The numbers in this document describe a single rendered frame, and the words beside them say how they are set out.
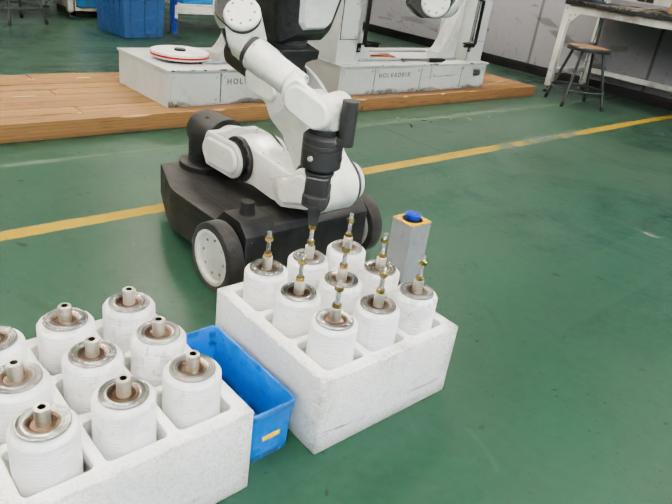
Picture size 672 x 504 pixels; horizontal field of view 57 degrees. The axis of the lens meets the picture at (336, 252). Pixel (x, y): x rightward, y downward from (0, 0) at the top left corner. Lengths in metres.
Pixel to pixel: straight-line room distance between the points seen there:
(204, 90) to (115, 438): 2.52
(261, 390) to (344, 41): 2.92
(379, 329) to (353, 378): 0.12
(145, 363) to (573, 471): 0.88
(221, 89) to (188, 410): 2.51
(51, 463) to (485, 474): 0.81
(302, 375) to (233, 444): 0.20
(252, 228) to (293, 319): 0.48
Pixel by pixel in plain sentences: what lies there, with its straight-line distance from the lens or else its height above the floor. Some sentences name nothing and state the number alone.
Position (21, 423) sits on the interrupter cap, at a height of 0.25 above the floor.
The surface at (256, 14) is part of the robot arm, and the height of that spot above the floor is 0.76.
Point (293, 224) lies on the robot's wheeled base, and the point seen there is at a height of 0.18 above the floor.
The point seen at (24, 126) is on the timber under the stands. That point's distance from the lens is 2.94.
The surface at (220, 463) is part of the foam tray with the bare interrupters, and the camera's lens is 1.13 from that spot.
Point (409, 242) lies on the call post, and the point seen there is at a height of 0.27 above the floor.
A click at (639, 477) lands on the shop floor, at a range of 1.50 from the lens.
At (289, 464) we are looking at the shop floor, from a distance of 1.26.
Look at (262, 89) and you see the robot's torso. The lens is 1.75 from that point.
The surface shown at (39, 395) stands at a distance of 1.06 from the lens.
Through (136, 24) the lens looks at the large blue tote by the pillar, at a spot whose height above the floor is 0.11.
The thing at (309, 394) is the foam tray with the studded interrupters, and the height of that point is 0.13.
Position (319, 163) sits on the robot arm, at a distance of 1.30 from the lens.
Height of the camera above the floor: 0.90
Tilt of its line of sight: 26 degrees down
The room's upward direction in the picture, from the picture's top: 8 degrees clockwise
